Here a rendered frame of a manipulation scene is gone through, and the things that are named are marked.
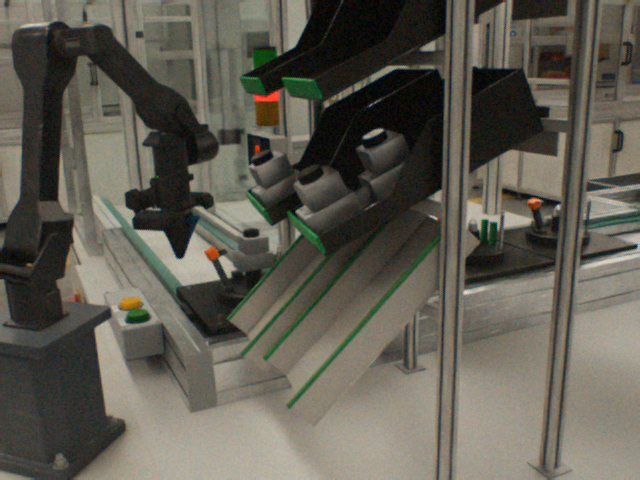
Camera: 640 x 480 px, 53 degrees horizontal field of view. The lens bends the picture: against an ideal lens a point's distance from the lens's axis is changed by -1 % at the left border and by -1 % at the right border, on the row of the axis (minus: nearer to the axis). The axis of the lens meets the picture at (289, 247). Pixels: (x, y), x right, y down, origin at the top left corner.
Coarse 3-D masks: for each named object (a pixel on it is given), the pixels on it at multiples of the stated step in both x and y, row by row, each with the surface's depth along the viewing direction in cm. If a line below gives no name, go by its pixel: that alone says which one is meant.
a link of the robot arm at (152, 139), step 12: (156, 132) 104; (144, 144) 104; (156, 144) 103; (168, 144) 105; (180, 144) 106; (156, 156) 106; (168, 156) 105; (180, 156) 106; (156, 168) 107; (168, 168) 106; (180, 168) 107
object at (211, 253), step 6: (204, 252) 114; (210, 252) 113; (216, 252) 114; (222, 252) 114; (210, 258) 113; (216, 258) 114; (216, 264) 114; (216, 270) 115; (222, 270) 115; (222, 276) 116; (222, 282) 116; (228, 282) 116
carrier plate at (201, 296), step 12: (180, 288) 125; (192, 288) 125; (204, 288) 124; (192, 300) 118; (204, 300) 118; (216, 300) 118; (192, 312) 115; (204, 312) 112; (216, 312) 112; (228, 312) 112; (204, 324) 109; (216, 324) 107; (228, 324) 107
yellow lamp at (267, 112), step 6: (258, 102) 130; (264, 102) 129; (270, 102) 129; (276, 102) 130; (258, 108) 130; (264, 108) 130; (270, 108) 130; (276, 108) 130; (258, 114) 131; (264, 114) 130; (270, 114) 130; (276, 114) 131; (258, 120) 131; (264, 120) 130; (270, 120) 130; (276, 120) 131
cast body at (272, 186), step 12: (264, 156) 84; (276, 156) 84; (252, 168) 85; (264, 168) 84; (276, 168) 84; (288, 168) 85; (264, 180) 84; (276, 180) 84; (288, 180) 85; (252, 192) 87; (264, 192) 84; (276, 192) 85; (288, 192) 85; (264, 204) 85
